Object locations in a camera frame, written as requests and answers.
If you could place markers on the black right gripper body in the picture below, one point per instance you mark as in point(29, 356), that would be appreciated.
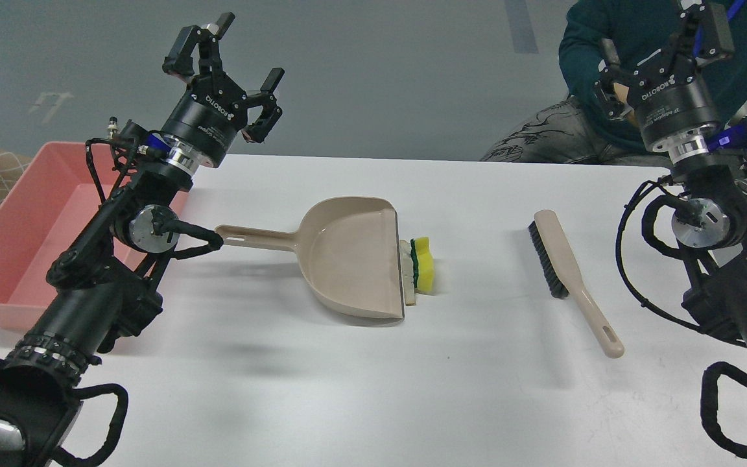
point(675, 115)

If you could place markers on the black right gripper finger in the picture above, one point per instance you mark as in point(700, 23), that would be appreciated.
point(703, 38)
point(614, 83)

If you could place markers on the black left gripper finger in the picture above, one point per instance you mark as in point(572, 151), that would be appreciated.
point(195, 59)
point(266, 100)

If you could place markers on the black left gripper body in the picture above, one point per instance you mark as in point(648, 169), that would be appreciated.
point(208, 116)

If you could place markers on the beige plastic dustpan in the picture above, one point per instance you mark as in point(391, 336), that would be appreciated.
point(348, 251)

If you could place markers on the beige hand brush black bristles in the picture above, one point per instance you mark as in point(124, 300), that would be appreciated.
point(564, 278)

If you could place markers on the yellow green sponge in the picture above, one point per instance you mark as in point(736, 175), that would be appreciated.
point(422, 264)

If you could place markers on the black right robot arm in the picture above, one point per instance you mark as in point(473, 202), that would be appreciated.
point(706, 226)

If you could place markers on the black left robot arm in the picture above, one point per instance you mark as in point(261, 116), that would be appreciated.
point(107, 280)

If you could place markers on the pink plastic bin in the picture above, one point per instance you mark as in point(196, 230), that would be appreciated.
point(40, 217)

